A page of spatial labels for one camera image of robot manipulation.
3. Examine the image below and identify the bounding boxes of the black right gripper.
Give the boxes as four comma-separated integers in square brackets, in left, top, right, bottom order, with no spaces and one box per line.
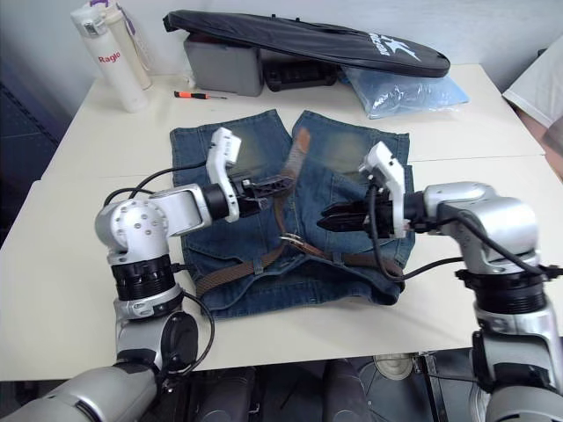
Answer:
[316,193,398,239]

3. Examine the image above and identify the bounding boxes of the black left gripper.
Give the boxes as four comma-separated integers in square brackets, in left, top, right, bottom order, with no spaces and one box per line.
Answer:
[231,172,295,219]

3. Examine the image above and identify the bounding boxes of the brown braided belt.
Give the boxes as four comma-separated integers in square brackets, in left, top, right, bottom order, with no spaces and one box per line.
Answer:
[193,127,405,299]

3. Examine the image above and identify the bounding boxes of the blue denim shorts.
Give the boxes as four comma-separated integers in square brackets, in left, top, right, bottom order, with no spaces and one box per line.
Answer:
[170,109,418,320]

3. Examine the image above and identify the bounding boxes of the black plastic case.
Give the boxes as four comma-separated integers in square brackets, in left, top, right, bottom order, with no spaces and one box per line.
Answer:
[262,60,340,93]

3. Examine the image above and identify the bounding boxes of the orange black screwdriver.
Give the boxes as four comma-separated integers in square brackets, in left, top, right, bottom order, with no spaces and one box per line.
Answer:
[172,90,229,101]

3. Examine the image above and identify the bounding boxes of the blue plastic bag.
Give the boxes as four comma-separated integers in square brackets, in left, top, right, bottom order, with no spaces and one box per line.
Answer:
[340,65,472,120]

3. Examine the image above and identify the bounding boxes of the grey plastic case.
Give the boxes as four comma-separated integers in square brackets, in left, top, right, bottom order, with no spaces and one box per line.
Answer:
[182,33,266,98]

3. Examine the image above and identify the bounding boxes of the white round disc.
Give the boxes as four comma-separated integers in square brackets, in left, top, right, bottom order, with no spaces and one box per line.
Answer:
[372,353,415,380]

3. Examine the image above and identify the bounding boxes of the black racket bag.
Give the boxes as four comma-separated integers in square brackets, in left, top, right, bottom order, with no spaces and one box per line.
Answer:
[162,9,452,80]

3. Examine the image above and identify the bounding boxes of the dark rounded shape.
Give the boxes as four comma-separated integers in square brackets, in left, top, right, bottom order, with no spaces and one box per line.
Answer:
[322,357,376,422]
[187,366,259,422]

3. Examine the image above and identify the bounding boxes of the white Raglo bottle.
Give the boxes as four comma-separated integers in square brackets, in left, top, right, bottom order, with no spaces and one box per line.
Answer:
[69,5,150,113]

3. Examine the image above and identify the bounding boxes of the plain white slim bottle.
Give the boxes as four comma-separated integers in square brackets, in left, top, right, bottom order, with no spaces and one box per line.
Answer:
[105,1,153,91]

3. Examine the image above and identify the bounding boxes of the white and purple pack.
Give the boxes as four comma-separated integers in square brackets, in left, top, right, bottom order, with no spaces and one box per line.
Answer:
[90,0,151,71]

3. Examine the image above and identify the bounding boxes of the white fabric sheet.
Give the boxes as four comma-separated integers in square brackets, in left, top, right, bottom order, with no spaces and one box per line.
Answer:
[501,42,563,129]

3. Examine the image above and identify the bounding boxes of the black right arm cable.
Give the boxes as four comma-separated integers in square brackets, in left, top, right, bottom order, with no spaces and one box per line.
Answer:
[366,184,563,283]

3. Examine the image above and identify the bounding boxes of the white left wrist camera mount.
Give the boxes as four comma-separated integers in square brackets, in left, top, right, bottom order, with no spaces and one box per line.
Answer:
[205,127,245,223]

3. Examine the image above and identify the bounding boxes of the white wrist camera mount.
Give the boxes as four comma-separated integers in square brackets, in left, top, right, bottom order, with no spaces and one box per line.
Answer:
[357,141,407,240]
[205,127,245,223]

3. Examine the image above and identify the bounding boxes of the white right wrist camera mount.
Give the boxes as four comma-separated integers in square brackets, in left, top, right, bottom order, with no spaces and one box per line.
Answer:
[357,141,407,240]

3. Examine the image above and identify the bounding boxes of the metal table leg frame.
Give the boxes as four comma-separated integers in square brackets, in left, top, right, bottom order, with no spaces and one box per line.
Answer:
[412,350,446,422]

